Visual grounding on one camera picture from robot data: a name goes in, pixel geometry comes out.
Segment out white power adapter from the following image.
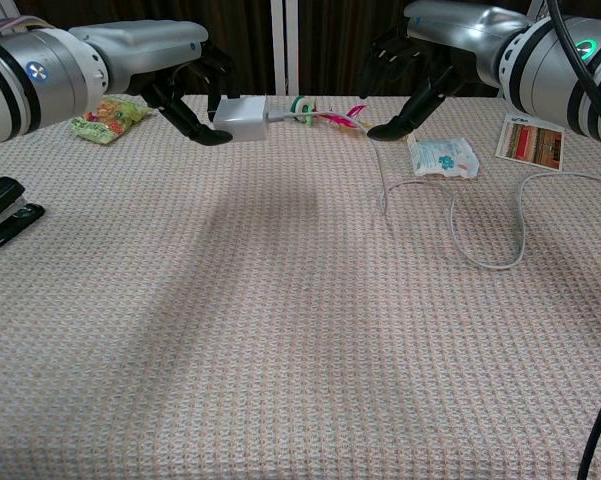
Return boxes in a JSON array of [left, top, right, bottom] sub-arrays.
[[213, 96, 271, 142]]

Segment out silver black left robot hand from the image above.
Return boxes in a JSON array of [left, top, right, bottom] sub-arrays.
[[68, 20, 241, 147]]

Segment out white cable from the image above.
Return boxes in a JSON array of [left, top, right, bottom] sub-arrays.
[[266, 110, 601, 271]]

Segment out white metal frame post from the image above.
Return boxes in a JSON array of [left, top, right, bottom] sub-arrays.
[[270, 0, 301, 96]]

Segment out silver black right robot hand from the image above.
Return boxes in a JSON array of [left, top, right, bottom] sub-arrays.
[[357, 0, 530, 142]]

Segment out woven beige tablecloth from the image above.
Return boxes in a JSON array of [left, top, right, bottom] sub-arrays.
[[0, 93, 601, 480]]

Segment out white blue tissue packet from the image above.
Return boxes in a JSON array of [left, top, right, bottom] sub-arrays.
[[407, 134, 481, 179]]

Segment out green orange snack bag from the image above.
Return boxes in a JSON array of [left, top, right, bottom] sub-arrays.
[[69, 95, 154, 146]]

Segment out red striped picture card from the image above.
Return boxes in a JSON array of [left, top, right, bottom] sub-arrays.
[[495, 113, 566, 170]]

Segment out green white tape roll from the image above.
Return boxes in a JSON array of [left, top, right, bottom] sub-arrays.
[[289, 95, 318, 125]]

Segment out black stapler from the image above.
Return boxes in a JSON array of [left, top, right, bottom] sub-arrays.
[[0, 176, 47, 262]]

